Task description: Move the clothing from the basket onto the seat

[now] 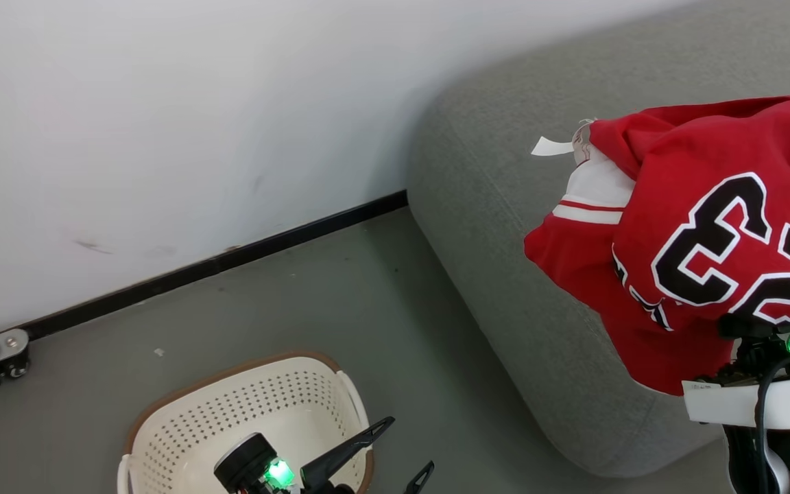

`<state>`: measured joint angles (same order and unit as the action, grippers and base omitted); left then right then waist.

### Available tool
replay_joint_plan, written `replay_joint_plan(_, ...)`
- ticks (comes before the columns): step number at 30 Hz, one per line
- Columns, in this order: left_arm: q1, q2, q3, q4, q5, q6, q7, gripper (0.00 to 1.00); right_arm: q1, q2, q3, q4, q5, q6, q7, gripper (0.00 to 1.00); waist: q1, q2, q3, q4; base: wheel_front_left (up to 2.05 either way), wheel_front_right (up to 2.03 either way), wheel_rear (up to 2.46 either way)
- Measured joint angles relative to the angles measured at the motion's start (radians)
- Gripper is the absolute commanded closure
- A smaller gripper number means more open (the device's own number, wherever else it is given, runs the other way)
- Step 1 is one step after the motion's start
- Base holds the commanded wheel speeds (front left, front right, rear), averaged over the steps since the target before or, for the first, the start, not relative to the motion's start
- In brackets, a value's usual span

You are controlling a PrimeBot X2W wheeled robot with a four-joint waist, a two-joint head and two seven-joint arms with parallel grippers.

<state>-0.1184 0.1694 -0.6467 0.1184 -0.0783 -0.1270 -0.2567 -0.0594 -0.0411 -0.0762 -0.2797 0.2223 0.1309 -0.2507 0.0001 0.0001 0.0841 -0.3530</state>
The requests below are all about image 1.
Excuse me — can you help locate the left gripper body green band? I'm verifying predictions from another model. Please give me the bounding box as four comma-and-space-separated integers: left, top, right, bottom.
213, 434, 356, 494

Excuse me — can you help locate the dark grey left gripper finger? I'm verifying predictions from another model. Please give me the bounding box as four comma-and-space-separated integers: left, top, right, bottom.
403, 461, 435, 494
299, 416, 396, 491

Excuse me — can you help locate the red basketball jersey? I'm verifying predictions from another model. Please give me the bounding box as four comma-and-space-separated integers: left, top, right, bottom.
524, 95, 790, 397

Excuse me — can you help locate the grey fabric sofa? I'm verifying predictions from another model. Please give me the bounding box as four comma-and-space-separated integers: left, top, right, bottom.
407, 0, 790, 479

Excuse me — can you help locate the cream perforated laundry basket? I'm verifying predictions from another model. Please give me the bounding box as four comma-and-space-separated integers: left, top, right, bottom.
117, 351, 375, 494

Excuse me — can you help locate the black baseboard strip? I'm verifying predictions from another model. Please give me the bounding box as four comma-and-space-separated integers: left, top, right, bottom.
21, 190, 409, 342

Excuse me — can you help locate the black caster wheel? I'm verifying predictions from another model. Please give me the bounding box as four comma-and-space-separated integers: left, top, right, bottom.
0, 350, 31, 386

